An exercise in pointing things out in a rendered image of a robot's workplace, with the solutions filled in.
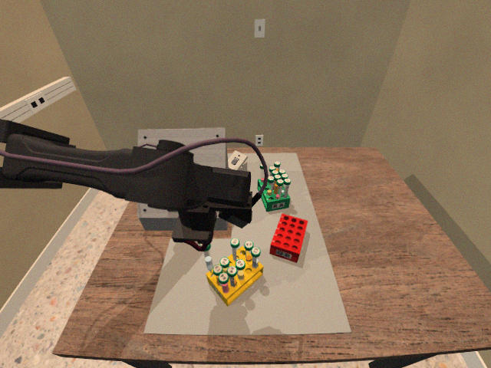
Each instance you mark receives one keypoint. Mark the red test tube rack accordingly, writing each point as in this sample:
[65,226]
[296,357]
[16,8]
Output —
[291,233]

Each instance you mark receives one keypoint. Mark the yellow test tube rack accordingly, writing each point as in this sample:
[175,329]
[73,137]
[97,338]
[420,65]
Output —
[248,280]

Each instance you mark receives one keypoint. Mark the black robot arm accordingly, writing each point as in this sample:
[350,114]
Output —
[36,162]

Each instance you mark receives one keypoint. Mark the beige bench mat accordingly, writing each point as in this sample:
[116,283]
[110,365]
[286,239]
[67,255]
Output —
[289,298]

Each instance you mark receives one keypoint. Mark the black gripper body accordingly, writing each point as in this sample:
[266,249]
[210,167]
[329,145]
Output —
[183,232]

